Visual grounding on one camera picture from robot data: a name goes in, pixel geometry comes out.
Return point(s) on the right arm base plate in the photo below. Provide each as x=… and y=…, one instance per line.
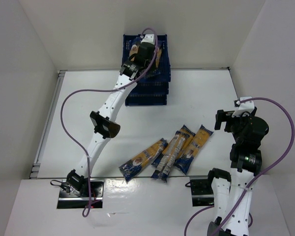
x=201, y=192

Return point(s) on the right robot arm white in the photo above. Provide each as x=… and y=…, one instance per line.
x=232, y=189

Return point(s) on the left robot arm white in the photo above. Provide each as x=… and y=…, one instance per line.
x=103, y=120

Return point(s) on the blue stacked crate shelf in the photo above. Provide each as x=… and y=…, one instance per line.
x=153, y=91

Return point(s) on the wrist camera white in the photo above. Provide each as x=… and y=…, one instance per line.
x=242, y=106
x=148, y=38

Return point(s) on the grey label spaghetti bag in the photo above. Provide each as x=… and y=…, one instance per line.
x=165, y=165

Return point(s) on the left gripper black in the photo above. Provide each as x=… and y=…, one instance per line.
x=139, y=55

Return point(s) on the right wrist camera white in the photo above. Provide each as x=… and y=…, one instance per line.
x=242, y=106

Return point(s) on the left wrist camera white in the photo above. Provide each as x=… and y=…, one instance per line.
x=148, y=38

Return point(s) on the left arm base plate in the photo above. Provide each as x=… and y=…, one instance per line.
x=70, y=199

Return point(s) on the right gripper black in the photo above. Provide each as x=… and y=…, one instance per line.
x=222, y=119

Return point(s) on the spaghetti bag in crate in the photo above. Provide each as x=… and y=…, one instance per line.
x=134, y=46

